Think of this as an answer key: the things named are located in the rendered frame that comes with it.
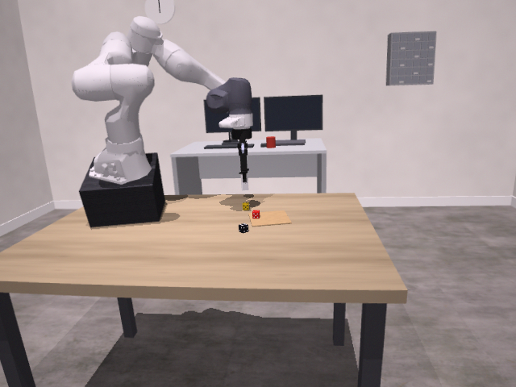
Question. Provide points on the tan textured mat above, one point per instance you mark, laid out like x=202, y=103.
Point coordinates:
x=270, y=218

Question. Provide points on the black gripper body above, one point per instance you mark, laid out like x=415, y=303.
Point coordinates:
x=242, y=135

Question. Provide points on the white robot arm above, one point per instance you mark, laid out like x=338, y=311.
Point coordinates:
x=114, y=75

